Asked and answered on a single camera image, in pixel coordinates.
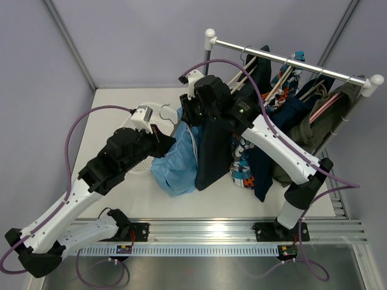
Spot grey hanger with navy shorts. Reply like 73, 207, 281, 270
299, 72, 325, 102

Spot white slotted cable duct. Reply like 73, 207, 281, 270
80, 244, 279, 257

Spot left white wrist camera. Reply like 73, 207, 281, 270
130, 106, 153, 134

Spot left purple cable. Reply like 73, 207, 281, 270
0, 105, 137, 286

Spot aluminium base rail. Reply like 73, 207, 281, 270
131, 218, 368, 244

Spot silver white clothes rack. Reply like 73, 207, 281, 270
204, 28, 384, 154

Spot patterned colourful shorts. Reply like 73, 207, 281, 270
230, 58, 302, 191

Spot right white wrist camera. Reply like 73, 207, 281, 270
178, 69, 204, 100

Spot olive green shorts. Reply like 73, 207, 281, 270
272, 75, 365, 187

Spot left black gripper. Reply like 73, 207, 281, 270
120, 123, 176, 174

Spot light blue shorts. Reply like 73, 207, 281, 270
150, 121, 203, 198

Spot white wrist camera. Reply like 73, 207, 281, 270
178, 69, 204, 100
130, 106, 153, 134

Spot pink hanger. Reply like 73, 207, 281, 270
308, 82, 352, 125

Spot beige wooden hanger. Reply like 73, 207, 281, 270
227, 46, 257, 94

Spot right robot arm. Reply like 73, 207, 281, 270
179, 72, 333, 241

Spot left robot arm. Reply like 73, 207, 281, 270
5, 125, 176, 278

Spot navy blue shorts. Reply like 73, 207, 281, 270
249, 78, 333, 202

